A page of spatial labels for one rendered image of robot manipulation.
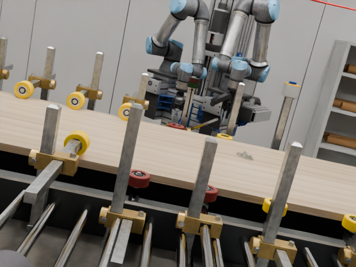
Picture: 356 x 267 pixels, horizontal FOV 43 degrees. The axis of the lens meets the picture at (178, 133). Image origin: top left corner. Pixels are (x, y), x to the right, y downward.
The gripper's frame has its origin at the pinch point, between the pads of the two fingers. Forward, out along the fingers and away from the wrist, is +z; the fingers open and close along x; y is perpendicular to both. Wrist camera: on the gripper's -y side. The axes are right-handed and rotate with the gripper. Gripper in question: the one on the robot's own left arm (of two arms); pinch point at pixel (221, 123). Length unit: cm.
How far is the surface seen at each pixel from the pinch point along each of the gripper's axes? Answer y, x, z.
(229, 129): -0.3, -10.2, 0.6
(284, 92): 21.1, -19.2, -25.1
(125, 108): -59, -14, -4
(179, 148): -43, -48, 2
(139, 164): -67, -73, 2
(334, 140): 208, 143, 35
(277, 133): 24.1, -19.1, -2.8
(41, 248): -99, -98, 21
